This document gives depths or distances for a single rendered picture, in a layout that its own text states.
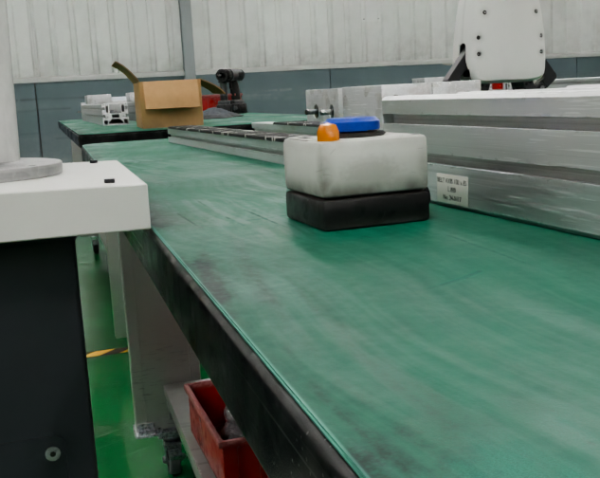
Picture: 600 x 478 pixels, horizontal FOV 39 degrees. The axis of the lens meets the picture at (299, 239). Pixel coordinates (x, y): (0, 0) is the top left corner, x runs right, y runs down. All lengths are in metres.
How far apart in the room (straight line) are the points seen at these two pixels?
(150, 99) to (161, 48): 8.94
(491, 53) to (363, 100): 0.25
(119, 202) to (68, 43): 11.03
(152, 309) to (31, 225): 1.36
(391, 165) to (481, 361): 0.30
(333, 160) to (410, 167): 0.06
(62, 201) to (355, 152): 0.21
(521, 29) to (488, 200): 0.44
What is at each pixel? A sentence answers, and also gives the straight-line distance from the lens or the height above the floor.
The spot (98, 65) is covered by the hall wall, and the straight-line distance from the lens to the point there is 11.68.
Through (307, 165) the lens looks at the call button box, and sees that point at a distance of 0.59.
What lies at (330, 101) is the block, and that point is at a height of 0.85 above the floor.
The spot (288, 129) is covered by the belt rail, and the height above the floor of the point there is 0.80.
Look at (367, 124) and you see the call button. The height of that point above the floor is 0.85.
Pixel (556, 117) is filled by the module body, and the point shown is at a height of 0.85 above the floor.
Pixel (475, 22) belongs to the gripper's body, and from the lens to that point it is 1.00.
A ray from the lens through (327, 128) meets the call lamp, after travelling 0.57.
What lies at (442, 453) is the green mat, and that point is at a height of 0.78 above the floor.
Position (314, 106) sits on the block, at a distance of 1.91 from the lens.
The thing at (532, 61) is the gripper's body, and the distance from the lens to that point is 1.03.
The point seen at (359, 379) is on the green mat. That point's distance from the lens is 0.28.
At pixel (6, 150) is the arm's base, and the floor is 0.84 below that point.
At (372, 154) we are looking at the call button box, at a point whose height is 0.83.
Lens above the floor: 0.87
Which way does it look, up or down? 10 degrees down
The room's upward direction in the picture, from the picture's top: 3 degrees counter-clockwise
